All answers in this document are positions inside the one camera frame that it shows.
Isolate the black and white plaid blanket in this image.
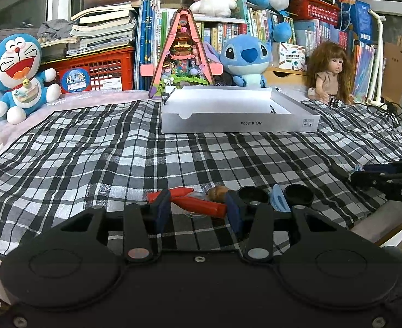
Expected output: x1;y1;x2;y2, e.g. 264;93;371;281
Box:
0;99;402;257

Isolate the pink triangular block house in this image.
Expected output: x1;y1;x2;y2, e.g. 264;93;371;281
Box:
141;7;222;100

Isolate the brown cardboard panel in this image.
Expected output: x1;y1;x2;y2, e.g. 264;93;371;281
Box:
380;43;402;105

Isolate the row of thin blue books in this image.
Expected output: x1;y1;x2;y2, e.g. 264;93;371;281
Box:
134;0;169;91

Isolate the white pipe stand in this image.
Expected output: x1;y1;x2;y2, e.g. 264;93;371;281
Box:
365;8;386;106

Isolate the white printed carton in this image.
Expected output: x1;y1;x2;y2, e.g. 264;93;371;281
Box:
272;42;307;72

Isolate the pink fleece blanket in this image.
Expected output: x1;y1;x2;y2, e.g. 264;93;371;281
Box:
0;89;161;151

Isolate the row of colourful books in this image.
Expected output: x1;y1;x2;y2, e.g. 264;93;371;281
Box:
194;7;352;58

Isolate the red plastic basket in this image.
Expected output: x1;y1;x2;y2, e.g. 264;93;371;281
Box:
288;0;340;24

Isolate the brown-haired doll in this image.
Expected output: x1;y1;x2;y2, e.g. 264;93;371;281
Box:
305;41;355;106

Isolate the round blue sticker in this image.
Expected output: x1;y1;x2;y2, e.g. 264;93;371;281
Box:
61;68;91;93

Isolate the grey storage box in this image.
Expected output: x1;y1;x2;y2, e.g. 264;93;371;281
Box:
0;27;41;52

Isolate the row of thin pastel books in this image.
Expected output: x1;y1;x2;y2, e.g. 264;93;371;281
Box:
351;41;376;103

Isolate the red plastic crate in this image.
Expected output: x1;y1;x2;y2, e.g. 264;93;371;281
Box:
42;46;135;93

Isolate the blue alien plush toy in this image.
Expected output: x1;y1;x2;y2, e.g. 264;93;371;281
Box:
203;34;273;87

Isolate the brown wooden ball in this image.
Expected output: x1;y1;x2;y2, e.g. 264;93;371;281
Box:
206;185;229;201

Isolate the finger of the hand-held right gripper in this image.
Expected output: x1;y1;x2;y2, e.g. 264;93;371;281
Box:
363;157;402;175
331;164;402;192

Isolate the grey cloth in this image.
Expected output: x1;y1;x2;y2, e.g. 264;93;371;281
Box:
37;19;75;40

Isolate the wooden drawer box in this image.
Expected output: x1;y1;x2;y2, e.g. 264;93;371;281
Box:
264;65;311;91

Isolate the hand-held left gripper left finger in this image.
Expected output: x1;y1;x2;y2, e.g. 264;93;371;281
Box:
52;189;172;263

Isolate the clear plastic dome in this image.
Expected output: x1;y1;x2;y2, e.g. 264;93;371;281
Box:
185;191;210;220

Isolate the blue paper bag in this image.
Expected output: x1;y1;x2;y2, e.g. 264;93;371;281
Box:
336;0;374;43

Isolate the black cable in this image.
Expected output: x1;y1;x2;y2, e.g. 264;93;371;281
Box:
355;101;402;124

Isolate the stack of worn books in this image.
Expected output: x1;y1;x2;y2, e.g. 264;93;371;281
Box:
39;0;143;57

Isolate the red bottle-shaped toy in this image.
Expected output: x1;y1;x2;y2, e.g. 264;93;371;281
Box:
172;196;228;218
147;187;195;203

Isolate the blue cat plush toy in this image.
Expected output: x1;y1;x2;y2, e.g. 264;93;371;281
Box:
0;33;61;125

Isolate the white cardboard box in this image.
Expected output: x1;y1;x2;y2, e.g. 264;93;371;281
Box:
159;86;321;134

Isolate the black round cap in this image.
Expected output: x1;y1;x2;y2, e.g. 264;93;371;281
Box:
238;186;270;206
284;184;315;208

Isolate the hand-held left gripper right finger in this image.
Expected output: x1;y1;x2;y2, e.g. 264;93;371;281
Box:
226;191;347;263

